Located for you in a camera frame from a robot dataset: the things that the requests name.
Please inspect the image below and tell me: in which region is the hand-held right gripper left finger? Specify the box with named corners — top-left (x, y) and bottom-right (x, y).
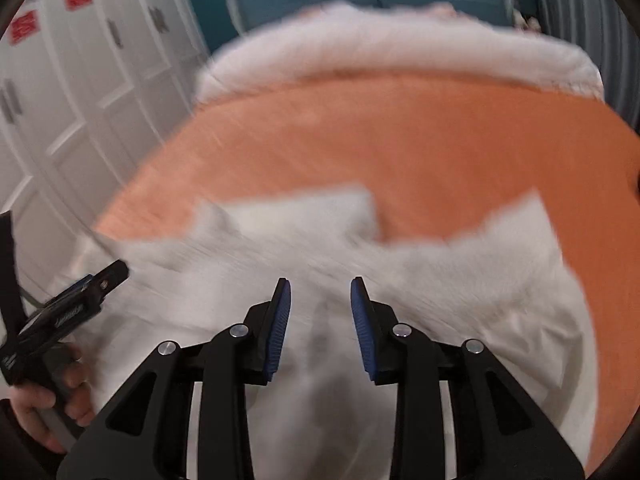
top-left (56, 276), bottom-right (292, 480)

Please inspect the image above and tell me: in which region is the pink fluffy cloth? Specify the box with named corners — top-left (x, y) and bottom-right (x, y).
top-left (425, 2), bottom-right (473, 23)

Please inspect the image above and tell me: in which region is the person's left hand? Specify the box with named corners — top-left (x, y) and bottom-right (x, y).
top-left (9, 342), bottom-right (97, 454)

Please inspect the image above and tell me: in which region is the pale pink duvet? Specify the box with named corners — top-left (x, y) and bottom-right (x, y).
top-left (192, 1), bottom-right (606, 111)

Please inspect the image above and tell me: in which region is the white quilted jacket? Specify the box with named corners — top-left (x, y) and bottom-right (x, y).
top-left (75, 189), bottom-right (601, 480)

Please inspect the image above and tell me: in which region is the orange fleece blanket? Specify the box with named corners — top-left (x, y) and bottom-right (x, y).
top-left (95, 74), bottom-right (640, 476)

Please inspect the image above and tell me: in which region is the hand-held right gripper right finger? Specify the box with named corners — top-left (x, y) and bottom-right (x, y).
top-left (350, 276), bottom-right (586, 480)

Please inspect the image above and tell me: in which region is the white panelled wardrobe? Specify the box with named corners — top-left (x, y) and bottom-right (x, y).
top-left (0, 0), bottom-right (212, 303)

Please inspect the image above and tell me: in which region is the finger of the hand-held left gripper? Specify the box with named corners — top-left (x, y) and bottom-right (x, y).
top-left (44, 260), bottom-right (130, 311)

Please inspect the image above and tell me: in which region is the grey curtain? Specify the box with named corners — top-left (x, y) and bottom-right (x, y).
top-left (529, 0), bottom-right (640, 137)

